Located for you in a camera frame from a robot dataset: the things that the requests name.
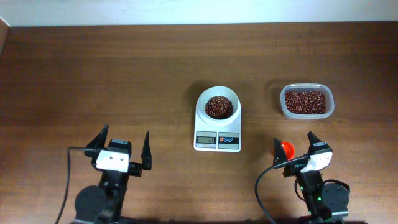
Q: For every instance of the clear plastic bean container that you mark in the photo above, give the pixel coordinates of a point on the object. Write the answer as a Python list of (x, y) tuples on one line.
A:
[(300, 87)]

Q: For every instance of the red beans in container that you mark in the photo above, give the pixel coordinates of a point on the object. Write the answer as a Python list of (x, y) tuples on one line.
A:
[(306, 102)]

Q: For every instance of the orange plastic measuring scoop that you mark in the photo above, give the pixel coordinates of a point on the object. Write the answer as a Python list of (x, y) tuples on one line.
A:
[(289, 150)]

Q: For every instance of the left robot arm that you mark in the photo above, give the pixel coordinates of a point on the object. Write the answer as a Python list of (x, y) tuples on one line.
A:
[(102, 203)]

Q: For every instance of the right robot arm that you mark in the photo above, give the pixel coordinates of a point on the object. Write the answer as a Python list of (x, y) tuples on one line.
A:
[(326, 200)]

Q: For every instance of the white digital kitchen scale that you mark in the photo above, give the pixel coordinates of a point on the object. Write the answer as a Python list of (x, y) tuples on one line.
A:
[(218, 135)]

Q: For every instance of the white round bowl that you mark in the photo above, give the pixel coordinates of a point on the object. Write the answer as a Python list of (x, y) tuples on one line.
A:
[(220, 91)]

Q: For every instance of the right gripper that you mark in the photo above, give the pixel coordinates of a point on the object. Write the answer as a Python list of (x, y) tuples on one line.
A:
[(294, 170)]

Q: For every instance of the red beans in bowl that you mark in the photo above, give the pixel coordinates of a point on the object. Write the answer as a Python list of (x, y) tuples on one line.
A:
[(219, 107)]

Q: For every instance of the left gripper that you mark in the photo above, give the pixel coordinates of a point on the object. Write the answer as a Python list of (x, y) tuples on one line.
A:
[(134, 168)]

